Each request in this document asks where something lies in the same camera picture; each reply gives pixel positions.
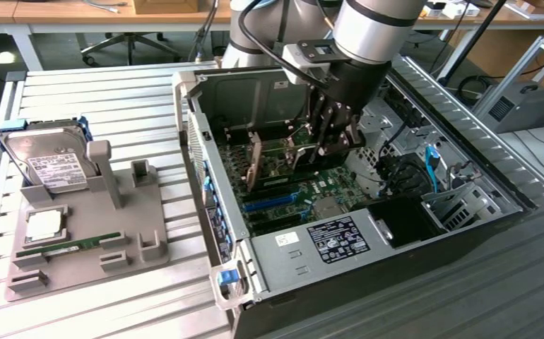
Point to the blue case latch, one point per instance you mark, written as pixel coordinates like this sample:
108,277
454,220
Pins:
226,277

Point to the green RAM stick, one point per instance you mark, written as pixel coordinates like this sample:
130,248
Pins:
86,243

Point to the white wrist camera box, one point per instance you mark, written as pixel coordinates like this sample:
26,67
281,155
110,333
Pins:
300,58

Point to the grey power supply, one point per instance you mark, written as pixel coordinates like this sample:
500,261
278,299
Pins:
290,254

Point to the black pole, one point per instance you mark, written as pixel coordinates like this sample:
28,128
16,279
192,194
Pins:
485,23

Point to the small yellow black box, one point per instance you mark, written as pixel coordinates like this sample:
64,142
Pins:
433,8

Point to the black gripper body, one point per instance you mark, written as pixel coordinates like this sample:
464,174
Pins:
356,84

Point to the wooden desk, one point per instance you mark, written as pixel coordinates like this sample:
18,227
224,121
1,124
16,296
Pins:
64,16
512,22

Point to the cardboard box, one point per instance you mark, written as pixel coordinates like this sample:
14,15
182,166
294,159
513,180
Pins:
168,6

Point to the black office chair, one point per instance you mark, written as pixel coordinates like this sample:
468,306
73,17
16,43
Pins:
129,42

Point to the hard disk in blue carrier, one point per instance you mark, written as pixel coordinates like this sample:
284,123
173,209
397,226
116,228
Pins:
49,159

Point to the silver perforated drive cage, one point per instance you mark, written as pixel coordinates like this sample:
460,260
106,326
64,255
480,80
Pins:
374,121

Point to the silver CPU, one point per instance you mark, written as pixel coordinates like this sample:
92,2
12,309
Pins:
44,224

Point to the grey control box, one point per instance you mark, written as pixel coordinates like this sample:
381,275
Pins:
525,106

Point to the green motherboard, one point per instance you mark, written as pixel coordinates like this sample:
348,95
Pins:
332,183

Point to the small white box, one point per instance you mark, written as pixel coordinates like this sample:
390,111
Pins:
461,10

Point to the grey parts rack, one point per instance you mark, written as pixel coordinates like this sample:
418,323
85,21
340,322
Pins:
86,226

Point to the open black PC case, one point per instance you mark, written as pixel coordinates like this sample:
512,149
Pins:
393,282

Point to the green graphics card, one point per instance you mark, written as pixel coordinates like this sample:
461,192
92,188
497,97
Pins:
276,159

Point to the silver disk bay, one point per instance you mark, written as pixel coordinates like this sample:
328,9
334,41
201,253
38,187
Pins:
460,212

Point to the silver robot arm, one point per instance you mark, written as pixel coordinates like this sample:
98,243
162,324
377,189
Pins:
374,28

